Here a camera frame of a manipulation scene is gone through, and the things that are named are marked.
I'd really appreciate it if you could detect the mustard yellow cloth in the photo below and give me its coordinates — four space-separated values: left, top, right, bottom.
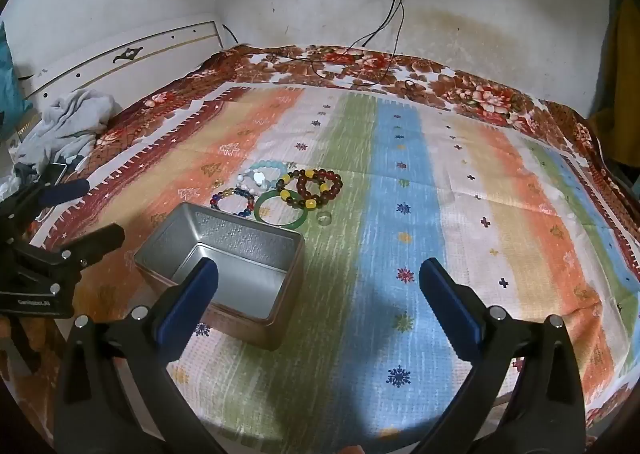
589 0 640 167

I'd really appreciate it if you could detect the black power cable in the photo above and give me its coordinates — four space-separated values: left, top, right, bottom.
280 0 407 86
344 0 402 54

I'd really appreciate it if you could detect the smartphone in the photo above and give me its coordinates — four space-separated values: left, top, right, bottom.
35 162 69 188

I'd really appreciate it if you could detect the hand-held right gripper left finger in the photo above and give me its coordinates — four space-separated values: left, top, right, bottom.
54 258 221 454

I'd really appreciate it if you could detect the striped colourful blanket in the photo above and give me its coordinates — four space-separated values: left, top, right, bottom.
30 84 640 450

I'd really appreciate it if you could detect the dark red bead bracelet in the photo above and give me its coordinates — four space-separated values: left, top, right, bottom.
297 167 345 203

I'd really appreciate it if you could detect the white bead bracelet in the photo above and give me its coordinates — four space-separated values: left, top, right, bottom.
237 171 269 196

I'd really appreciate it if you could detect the multicolour bead bracelet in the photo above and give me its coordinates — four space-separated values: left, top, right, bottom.
210 186 259 218

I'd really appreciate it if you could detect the teal cloth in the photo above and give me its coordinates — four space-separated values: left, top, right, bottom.
0 21 34 136

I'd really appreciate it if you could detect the grey crumpled cloth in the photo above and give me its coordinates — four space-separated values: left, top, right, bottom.
14 89 124 171

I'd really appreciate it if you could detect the white bed headboard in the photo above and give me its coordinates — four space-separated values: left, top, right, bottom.
20 20 224 101

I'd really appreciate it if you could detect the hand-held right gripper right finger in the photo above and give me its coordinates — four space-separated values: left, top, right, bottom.
414 258 587 454

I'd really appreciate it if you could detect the thin black cable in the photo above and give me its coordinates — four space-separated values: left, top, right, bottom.
220 24 252 48

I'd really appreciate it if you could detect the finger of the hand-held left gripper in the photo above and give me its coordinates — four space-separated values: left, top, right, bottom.
22 223 126 269
0 178 92 224

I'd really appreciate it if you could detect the green jade bangle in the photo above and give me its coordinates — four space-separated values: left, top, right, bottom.
253 191 307 226

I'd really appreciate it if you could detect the brown floral bedsheet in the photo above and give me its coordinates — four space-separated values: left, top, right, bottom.
0 44 640 440

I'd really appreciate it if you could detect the brown and yellow bead bracelet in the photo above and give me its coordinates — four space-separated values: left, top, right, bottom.
276 169 335 211

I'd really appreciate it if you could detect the light blue bead bracelet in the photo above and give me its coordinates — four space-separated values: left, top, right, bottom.
249 161 292 195

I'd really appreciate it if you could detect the silver metal tin box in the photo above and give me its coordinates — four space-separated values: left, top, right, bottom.
134 201 306 351

